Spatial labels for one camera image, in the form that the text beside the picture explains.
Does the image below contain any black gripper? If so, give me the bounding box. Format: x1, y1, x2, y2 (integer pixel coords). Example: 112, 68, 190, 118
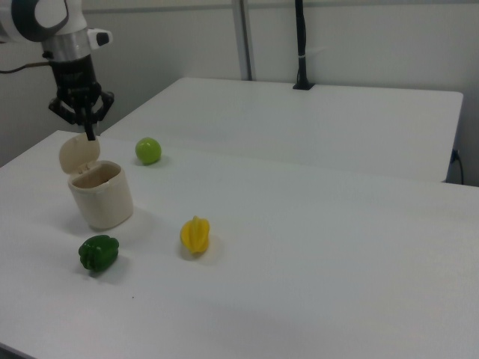
48, 55, 115, 142

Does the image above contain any cream hinged bin lid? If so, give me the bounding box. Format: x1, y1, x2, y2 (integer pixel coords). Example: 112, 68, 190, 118
58, 132, 101, 175

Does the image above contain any cream plastic garbage bin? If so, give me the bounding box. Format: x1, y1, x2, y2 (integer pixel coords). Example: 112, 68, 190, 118
67, 159, 135, 230

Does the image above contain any light green toy apple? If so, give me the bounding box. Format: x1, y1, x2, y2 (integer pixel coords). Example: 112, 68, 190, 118
135, 137, 163, 166

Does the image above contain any dark green toy bell pepper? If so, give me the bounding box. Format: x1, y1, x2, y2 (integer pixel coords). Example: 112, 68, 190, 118
78, 234, 120, 273

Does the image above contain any yellow toy starfruit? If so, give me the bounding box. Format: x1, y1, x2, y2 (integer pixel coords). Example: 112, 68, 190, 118
180, 215, 211, 256

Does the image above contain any white table with rounded corners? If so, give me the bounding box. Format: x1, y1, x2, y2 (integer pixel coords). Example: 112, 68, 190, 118
100, 77, 464, 184

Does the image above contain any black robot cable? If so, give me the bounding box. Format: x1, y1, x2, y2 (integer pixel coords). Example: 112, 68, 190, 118
0, 61, 52, 75

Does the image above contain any grey aluminium frame post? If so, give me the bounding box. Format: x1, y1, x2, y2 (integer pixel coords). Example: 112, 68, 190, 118
231, 0, 256, 82

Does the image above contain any black camera pole with clamp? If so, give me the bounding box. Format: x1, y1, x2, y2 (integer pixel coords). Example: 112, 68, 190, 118
292, 0, 315, 90

